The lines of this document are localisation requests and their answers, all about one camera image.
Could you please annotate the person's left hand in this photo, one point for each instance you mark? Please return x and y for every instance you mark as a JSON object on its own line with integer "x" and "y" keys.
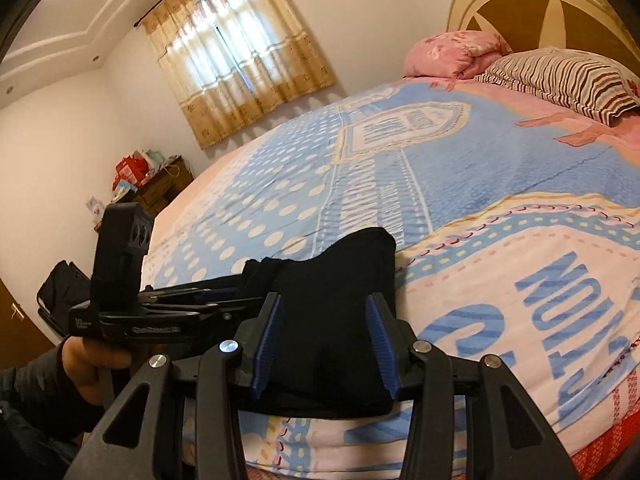
{"x": 85, "y": 370}

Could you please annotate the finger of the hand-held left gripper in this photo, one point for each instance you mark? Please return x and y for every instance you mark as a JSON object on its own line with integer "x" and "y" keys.
{"x": 200, "y": 290}
{"x": 225, "y": 307}

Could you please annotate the striped pillow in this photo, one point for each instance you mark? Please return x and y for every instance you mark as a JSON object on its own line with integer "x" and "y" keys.
{"x": 560, "y": 80}

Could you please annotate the brown wooden desk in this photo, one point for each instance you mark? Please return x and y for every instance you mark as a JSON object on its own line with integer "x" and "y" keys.
{"x": 165, "y": 190}

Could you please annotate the black folding chair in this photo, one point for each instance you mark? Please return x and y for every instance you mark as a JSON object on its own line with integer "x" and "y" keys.
{"x": 62, "y": 285}

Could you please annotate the red patterned bed skirt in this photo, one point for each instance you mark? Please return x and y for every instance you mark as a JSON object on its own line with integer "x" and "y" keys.
{"x": 610, "y": 450}

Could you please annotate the person's left forearm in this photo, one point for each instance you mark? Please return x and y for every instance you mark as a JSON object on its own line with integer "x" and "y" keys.
{"x": 30, "y": 410}

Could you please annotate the bed with polka-dot sheet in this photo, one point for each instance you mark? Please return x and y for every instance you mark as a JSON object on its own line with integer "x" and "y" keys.
{"x": 450, "y": 160}

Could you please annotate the beige window curtain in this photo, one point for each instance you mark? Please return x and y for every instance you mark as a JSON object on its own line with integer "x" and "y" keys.
{"x": 240, "y": 85}

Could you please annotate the black pants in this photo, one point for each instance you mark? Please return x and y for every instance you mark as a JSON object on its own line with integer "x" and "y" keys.
{"x": 325, "y": 310}

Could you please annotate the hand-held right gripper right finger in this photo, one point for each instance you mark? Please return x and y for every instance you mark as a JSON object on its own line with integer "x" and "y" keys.
{"x": 382, "y": 345}

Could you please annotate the brown wooden door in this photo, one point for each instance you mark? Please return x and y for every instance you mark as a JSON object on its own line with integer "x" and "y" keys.
{"x": 15, "y": 340}

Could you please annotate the red gift bag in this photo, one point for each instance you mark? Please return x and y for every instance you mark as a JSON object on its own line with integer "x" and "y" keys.
{"x": 127, "y": 167}

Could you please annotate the white gift bag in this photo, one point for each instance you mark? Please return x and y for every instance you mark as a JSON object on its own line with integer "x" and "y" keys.
{"x": 154, "y": 159}

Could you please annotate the pink floral pillow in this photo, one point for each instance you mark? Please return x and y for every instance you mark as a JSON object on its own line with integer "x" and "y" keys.
{"x": 440, "y": 55}

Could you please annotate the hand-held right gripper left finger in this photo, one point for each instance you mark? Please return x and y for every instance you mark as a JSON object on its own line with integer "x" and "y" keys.
{"x": 265, "y": 345}

